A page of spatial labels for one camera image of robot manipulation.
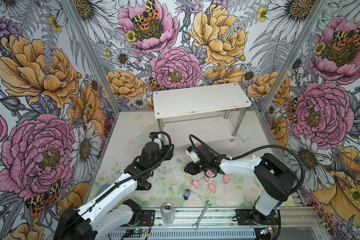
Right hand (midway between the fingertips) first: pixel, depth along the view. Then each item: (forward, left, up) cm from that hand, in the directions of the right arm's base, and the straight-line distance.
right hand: (188, 173), depth 86 cm
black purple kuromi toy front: (-11, +2, -1) cm, 11 cm away
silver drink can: (-21, +10, +11) cm, 25 cm away
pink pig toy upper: (-5, -10, +11) cm, 15 cm away
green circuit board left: (-26, +24, -3) cm, 36 cm away
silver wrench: (-16, -9, -3) cm, 19 cm away
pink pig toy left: (-6, -4, -1) cm, 7 cm away
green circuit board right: (-28, -35, -4) cm, 44 cm away
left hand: (+7, +10, +14) cm, 18 cm away
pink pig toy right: (-3, -21, -1) cm, 21 cm away
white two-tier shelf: (+17, -6, +30) cm, 35 cm away
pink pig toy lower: (-8, -12, -2) cm, 15 cm away
